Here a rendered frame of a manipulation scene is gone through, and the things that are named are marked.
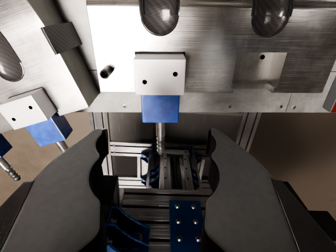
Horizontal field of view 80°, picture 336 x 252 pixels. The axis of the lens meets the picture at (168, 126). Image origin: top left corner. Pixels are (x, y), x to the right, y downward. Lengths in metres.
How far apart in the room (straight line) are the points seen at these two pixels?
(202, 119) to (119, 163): 0.53
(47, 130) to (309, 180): 1.84
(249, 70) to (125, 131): 0.87
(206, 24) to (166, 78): 0.07
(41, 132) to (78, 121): 1.05
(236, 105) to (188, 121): 0.69
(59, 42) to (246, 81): 0.23
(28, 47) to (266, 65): 0.29
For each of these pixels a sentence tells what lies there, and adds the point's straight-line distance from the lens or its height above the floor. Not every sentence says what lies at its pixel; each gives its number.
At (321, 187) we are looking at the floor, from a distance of 2.06.
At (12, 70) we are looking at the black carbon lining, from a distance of 0.33.
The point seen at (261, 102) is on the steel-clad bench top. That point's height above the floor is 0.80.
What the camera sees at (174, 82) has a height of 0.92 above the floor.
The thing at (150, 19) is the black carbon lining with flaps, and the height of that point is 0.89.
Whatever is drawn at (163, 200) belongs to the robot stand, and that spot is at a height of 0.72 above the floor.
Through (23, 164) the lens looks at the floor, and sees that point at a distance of 1.76.
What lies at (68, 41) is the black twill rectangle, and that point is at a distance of 0.31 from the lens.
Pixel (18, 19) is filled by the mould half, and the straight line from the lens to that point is 0.30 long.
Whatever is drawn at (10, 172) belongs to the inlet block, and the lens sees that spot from 0.42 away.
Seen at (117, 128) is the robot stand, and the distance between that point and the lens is 1.08.
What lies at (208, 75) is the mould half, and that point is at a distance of 0.24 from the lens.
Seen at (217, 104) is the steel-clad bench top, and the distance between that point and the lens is 0.35.
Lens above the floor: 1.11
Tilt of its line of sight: 60 degrees down
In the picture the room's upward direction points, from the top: 178 degrees clockwise
